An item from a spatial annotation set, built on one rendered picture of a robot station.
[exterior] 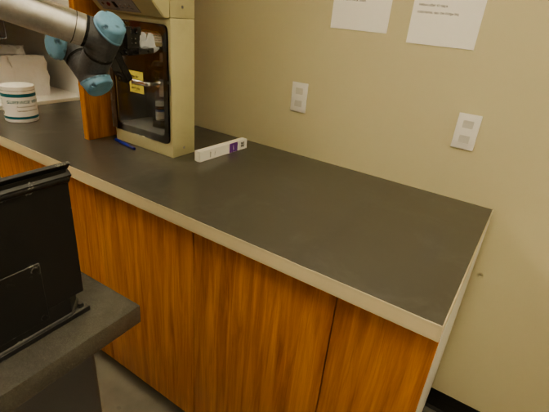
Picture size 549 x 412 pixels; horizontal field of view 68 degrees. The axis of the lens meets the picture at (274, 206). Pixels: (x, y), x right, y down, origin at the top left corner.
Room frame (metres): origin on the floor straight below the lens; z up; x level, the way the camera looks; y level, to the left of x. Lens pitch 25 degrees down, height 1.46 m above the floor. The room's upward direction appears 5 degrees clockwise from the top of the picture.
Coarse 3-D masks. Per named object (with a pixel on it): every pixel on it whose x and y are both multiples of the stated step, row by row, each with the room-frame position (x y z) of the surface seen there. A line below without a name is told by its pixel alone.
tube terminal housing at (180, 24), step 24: (192, 0) 1.50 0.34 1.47; (168, 24) 1.42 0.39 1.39; (192, 24) 1.50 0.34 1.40; (168, 48) 1.42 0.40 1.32; (192, 48) 1.50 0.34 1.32; (192, 72) 1.50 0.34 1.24; (192, 96) 1.50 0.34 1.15; (192, 120) 1.50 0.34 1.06; (144, 144) 1.50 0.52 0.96; (168, 144) 1.43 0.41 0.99; (192, 144) 1.50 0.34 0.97
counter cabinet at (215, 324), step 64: (128, 256) 1.16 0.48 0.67; (192, 256) 1.00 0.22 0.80; (192, 320) 1.00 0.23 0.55; (256, 320) 0.88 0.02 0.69; (320, 320) 0.78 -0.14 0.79; (384, 320) 0.71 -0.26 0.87; (448, 320) 0.70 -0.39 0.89; (192, 384) 1.00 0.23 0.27; (256, 384) 0.87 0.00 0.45; (320, 384) 0.77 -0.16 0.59; (384, 384) 0.69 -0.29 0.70
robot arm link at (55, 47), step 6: (48, 36) 1.12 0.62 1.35; (48, 42) 1.12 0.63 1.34; (54, 42) 1.11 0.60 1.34; (60, 42) 1.11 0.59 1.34; (66, 42) 1.12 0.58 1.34; (48, 48) 1.12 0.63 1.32; (54, 48) 1.11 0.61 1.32; (60, 48) 1.10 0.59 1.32; (66, 48) 1.11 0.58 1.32; (72, 48) 1.12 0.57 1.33; (48, 54) 1.13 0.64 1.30; (54, 54) 1.11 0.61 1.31; (60, 54) 1.11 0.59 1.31; (66, 54) 1.12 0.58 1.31
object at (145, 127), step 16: (160, 32) 1.42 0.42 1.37; (160, 48) 1.43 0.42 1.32; (128, 64) 1.51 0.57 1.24; (144, 64) 1.47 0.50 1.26; (160, 64) 1.43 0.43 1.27; (144, 80) 1.47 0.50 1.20; (160, 80) 1.43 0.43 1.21; (128, 96) 1.52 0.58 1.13; (144, 96) 1.47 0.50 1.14; (160, 96) 1.43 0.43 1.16; (128, 112) 1.52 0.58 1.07; (144, 112) 1.48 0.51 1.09; (160, 112) 1.43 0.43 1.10; (128, 128) 1.53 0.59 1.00; (144, 128) 1.48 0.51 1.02; (160, 128) 1.43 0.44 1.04
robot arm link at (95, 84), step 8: (80, 48) 1.13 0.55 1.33; (72, 56) 1.11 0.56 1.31; (80, 56) 1.09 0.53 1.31; (72, 64) 1.11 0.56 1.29; (80, 64) 1.08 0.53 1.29; (88, 64) 1.07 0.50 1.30; (96, 64) 1.07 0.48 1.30; (80, 72) 1.09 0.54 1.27; (88, 72) 1.08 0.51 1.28; (96, 72) 1.08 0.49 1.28; (104, 72) 1.10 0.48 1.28; (80, 80) 1.09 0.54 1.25; (88, 80) 1.08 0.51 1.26; (96, 80) 1.08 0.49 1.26; (104, 80) 1.09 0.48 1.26; (112, 80) 1.12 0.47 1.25; (88, 88) 1.08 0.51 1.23; (96, 88) 1.09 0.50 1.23; (104, 88) 1.11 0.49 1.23
